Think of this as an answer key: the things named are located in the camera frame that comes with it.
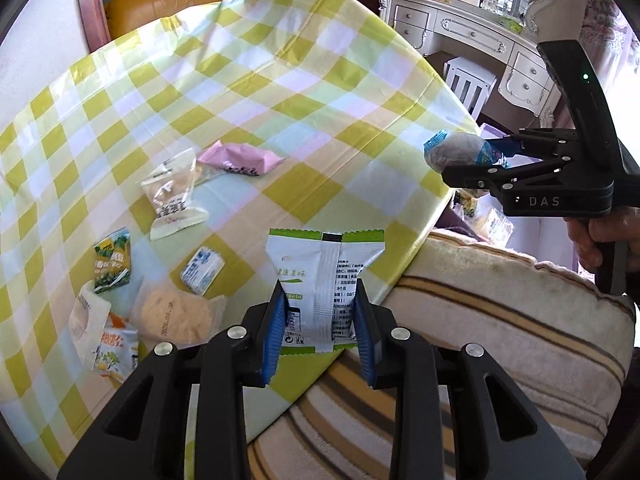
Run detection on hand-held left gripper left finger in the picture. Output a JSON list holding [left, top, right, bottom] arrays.
[[56, 280, 291, 480]]

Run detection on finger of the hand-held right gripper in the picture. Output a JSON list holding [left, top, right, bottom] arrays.
[[481, 127, 580, 167], [440, 156, 572, 199]]

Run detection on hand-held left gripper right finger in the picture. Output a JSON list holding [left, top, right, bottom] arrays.
[[352, 291, 586, 480]]

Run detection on grey ball packet blue ends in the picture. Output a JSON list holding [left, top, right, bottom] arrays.
[[422, 129, 509, 171]]

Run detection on white green snack packet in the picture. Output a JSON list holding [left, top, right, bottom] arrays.
[[265, 227, 387, 357]]

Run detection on round biscuit clear packet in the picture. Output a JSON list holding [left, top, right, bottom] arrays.
[[131, 280, 229, 347]]

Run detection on small green yellow snack packet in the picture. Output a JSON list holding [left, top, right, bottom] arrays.
[[93, 227, 134, 295]]

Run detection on person's right hand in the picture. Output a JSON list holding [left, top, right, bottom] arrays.
[[566, 207, 640, 281]]

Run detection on round cake packet yellow edged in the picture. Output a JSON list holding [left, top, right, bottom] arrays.
[[472, 204, 514, 251]]

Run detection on white slatted stool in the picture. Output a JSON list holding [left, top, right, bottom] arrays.
[[442, 57, 499, 119]]

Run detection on small white blue packet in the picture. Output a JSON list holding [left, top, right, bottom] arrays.
[[179, 245, 225, 295]]

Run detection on purple patterned curtain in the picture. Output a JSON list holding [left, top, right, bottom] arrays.
[[584, 0, 640, 127]]

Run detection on white ornate dresser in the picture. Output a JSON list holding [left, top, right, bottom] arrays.
[[377, 0, 564, 127]]

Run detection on orange white snack packet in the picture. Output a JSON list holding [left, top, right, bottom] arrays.
[[92, 312, 140, 387]]

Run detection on beige cookie clear packet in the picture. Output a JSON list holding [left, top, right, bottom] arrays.
[[138, 147, 211, 242]]

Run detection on pink snack packet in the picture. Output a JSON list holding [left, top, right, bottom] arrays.
[[196, 141, 290, 179]]

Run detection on translucent white snack packet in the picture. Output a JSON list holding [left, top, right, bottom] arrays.
[[69, 280, 112, 372]]

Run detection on green checked plastic tablecloth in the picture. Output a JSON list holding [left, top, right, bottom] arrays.
[[0, 0, 483, 480]]

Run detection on brown wooden door frame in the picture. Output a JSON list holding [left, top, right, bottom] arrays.
[[75, 0, 112, 54]]

